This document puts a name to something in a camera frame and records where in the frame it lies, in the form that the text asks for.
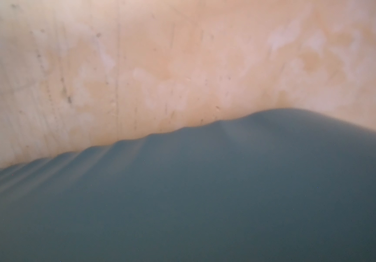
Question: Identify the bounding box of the teal plastic storage box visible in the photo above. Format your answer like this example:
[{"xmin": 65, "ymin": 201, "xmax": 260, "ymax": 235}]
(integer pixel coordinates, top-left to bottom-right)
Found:
[{"xmin": 0, "ymin": 109, "xmax": 376, "ymax": 262}]

